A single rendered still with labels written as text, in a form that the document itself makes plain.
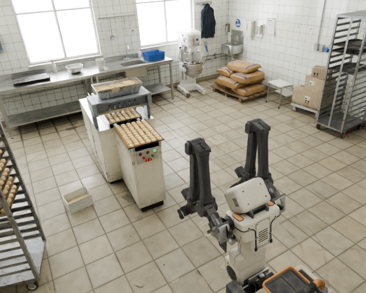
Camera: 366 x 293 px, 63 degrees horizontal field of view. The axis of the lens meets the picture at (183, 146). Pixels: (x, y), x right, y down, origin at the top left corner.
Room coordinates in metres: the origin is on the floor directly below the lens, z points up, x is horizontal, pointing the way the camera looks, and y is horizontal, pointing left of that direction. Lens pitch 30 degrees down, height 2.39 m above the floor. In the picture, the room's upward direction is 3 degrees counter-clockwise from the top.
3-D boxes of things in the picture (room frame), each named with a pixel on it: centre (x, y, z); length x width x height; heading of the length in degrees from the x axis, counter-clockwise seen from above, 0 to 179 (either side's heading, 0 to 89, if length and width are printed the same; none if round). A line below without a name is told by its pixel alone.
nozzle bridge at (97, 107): (3.49, 0.75, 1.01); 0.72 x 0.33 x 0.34; 115
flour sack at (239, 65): (6.52, -1.41, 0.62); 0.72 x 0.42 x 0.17; 35
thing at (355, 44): (4.51, -2.67, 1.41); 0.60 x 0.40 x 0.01; 121
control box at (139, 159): (2.70, 0.38, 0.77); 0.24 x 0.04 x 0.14; 115
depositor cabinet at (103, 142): (3.92, 0.95, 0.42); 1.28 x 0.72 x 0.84; 25
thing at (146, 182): (3.03, 0.53, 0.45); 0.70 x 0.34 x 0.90; 25
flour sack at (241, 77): (6.30, -1.50, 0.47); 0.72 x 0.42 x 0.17; 124
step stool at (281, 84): (5.79, -2.09, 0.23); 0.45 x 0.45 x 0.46; 20
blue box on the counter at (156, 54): (6.55, 0.52, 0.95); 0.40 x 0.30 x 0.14; 121
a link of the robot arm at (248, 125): (1.63, -0.44, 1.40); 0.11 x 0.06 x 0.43; 119
